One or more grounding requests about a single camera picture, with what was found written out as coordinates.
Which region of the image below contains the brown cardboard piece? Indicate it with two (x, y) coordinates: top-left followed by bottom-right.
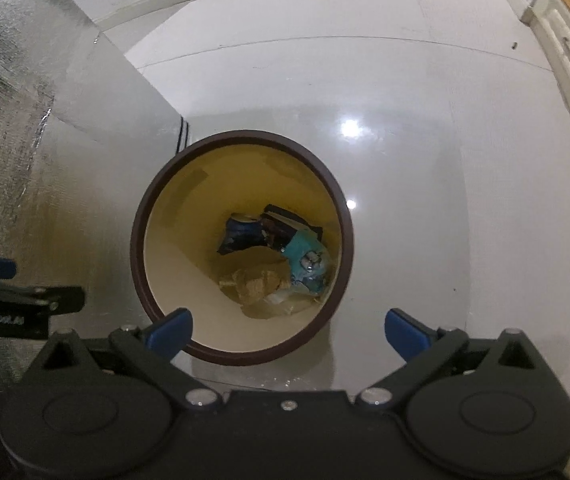
(215, 246), (291, 307)

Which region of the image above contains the crushed blue Pepsi can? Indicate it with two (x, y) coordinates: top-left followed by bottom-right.
(218, 212), (268, 255)

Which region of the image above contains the teal snack bag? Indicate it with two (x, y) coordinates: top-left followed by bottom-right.
(282, 230), (332, 296)

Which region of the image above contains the brown round trash bin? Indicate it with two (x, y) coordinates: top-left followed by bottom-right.
(131, 130), (354, 366)

